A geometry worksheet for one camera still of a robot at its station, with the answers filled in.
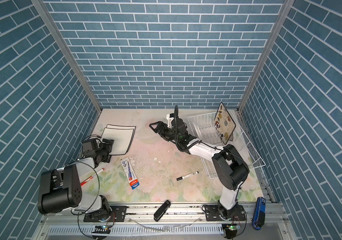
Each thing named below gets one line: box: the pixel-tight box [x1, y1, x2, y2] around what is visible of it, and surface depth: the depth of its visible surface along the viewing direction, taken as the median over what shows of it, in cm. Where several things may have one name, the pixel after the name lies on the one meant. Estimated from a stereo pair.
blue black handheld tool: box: [252, 197, 266, 230], surface depth 73 cm
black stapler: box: [153, 199, 171, 222], surface depth 73 cm
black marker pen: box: [176, 171, 199, 181], surface depth 88 cm
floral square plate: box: [214, 102, 237, 145], surface depth 98 cm
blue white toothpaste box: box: [120, 157, 140, 190], surface depth 88 cm
